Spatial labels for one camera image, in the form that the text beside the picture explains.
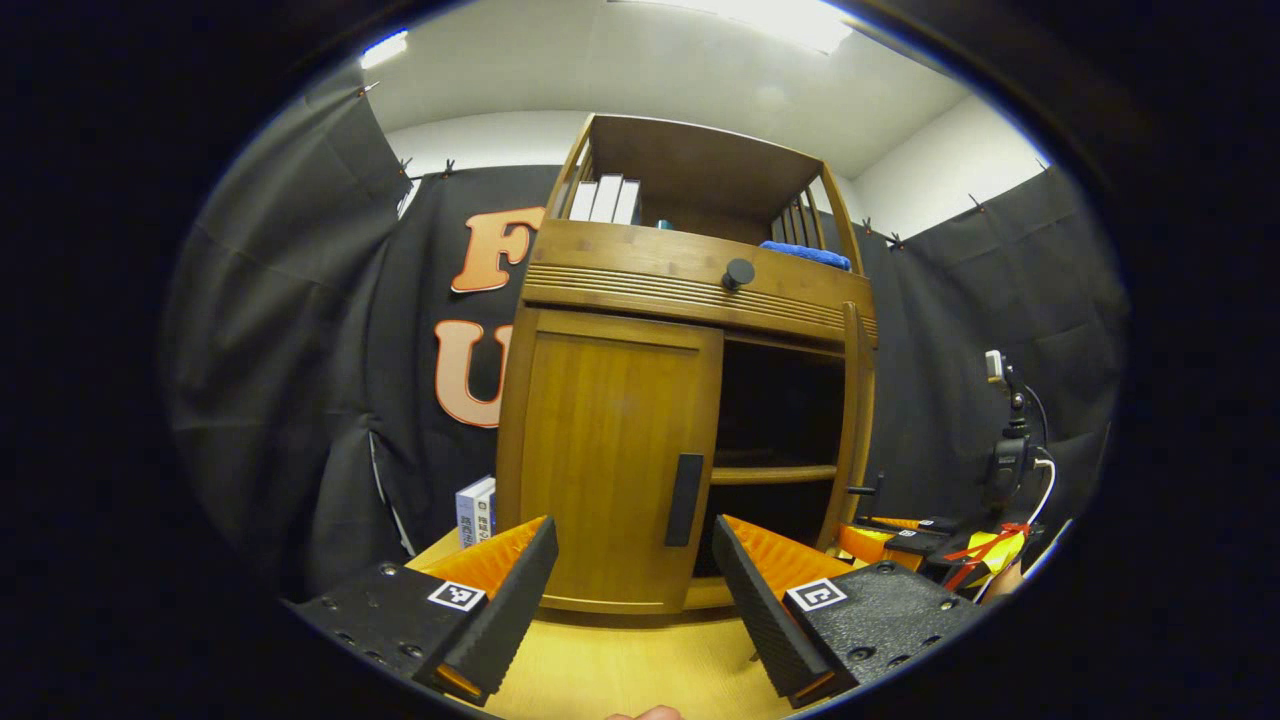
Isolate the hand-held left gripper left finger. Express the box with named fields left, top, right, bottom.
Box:
left=285, top=515, right=559, bottom=707

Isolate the wooden cabinet door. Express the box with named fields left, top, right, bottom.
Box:
left=497, top=305, right=724, bottom=613
left=820, top=300, right=886, bottom=556

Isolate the red and yellow strap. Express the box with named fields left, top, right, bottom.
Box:
left=945, top=522, right=1031, bottom=591

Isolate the wooden double-door shoe cabinet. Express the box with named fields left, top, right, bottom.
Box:
left=495, top=113, right=879, bottom=616

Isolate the wooden drawer with black knob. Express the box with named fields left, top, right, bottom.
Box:
left=520, top=218, right=879, bottom=349

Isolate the blue towel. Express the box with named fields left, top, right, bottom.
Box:
left=759, top=240, right=853, bottom=272

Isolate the small ceiling light panel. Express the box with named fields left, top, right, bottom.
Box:
left=360, top=30, right=409, bottom=69

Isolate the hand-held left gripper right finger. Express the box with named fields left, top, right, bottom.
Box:
left=712, top=514, right=986, bottom=709

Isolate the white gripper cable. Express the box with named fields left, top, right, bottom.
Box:
left=1028, top=455, right=1057, bottom=528

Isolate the white cardboard box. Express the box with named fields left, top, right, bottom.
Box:
left=455, top=475, right=498, bottom=549

